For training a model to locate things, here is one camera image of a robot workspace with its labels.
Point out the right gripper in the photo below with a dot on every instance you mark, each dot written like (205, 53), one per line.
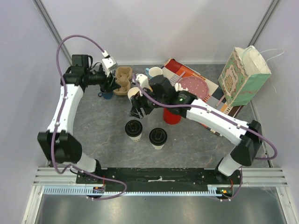
(140, 103)

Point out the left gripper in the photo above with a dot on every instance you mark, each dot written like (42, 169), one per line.
(109, 87)

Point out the single white paper cup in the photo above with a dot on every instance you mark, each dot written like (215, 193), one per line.
(158, 145)

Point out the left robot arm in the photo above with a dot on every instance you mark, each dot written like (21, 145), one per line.
(57, 142)

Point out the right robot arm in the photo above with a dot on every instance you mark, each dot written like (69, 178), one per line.
(159, 92)

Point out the dark blue ceramic mug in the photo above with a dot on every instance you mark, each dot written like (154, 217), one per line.
(106, 96)

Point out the cardboard cup carrier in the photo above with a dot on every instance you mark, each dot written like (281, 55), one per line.
(123, 78)

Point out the red cup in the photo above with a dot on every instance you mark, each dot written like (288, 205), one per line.
(170, 118)

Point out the light blue ceramic mug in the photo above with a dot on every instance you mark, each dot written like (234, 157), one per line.
(152, 72)

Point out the white stir sticks bundle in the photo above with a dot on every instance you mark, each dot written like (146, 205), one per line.
(178, 87)

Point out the colourful magazine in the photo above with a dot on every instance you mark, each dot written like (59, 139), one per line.
(175, 71)

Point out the pink polka dot plate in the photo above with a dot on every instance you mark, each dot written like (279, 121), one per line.
(195, 85)

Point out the green paper gift bag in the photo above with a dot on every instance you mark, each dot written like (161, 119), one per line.
(244, 74)

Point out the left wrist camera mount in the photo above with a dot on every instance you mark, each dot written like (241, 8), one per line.
(108, 64)

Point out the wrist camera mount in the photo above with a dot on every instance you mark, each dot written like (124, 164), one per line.
(108, 64)
(143, 81)

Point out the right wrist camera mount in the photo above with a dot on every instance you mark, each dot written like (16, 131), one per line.
(143, 81)

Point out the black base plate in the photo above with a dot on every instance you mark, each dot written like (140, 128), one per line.
(192, 175)

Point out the aluminium frame rail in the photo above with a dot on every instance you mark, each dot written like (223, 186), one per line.
(52, 28)

